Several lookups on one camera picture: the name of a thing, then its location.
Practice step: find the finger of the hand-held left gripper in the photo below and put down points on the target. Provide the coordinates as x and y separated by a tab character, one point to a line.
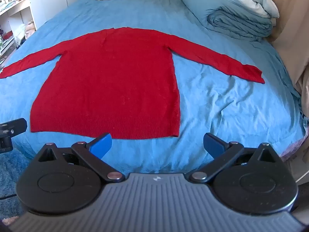
14	127

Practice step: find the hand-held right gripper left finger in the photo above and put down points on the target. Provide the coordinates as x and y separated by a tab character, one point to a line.
102	146

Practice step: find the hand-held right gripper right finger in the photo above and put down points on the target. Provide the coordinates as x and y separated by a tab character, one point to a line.
213	146

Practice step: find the red knit sweater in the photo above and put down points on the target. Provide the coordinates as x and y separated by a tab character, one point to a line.
108	89

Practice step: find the bed with blue sheet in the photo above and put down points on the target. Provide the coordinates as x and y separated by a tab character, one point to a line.
217	116

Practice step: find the blue shaggy rug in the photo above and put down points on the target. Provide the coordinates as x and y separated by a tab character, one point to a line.
9	174

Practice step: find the white shelf unit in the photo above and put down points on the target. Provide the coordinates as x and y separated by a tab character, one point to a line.
14	14

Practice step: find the folded blue duvet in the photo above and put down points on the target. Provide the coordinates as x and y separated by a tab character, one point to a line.
231	21

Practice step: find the beige curtain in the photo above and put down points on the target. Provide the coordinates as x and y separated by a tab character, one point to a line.
289	24

